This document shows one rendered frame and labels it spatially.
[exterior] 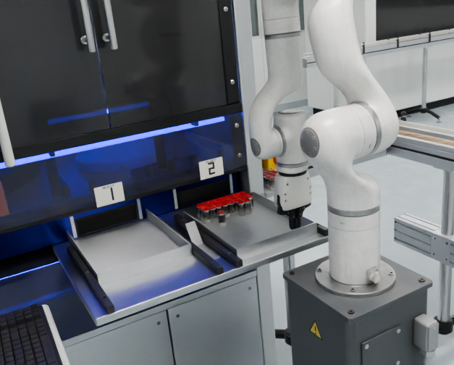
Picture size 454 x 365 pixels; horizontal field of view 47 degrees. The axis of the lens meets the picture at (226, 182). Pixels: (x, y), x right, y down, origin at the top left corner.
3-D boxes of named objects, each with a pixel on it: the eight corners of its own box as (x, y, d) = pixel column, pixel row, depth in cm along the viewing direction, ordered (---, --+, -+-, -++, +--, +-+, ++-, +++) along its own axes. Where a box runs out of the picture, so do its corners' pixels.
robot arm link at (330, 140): (392, 206, 119) (392, 103, 111) (328, 229, 111) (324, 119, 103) (355, 193, 129) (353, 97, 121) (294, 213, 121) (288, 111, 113)
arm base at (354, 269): (413, 279, 123) (414, 207, 117) (351, 307, 115) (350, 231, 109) (357, 251, 139) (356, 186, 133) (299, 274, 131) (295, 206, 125)
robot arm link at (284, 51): (252, 38, 120) (265, 164, 129) (308, 30, 127) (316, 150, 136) (233, 39, 128) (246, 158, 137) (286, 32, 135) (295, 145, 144)
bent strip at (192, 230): (187, 242, 150) (185, 223, 148) (196, 239, 152) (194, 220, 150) (210, 260, 139) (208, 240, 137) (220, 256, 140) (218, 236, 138)
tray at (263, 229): (184, 221, 165) (182, 211, 164) (254, 200, 176) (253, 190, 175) (237, 261, 136) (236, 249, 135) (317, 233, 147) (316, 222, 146)
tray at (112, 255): (68, 240, 159) (66, 230, 158) (148, 218, 171) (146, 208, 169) (99, 286, 131) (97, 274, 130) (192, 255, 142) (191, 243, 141)
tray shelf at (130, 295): (53, 251, 158) (51, 245, 157) (250, 193, 188) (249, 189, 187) (96, 326, 117) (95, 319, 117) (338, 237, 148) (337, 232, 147)
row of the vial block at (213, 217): (202, 221, 163) (200, 208, 161) (251, 207, 170) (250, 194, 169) (206, 224, 161) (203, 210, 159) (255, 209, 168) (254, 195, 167)
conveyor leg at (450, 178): (426, 330, 230) (433, 164, 205) (441, 323, 234) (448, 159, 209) (444, 340, 222) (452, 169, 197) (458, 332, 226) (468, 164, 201)
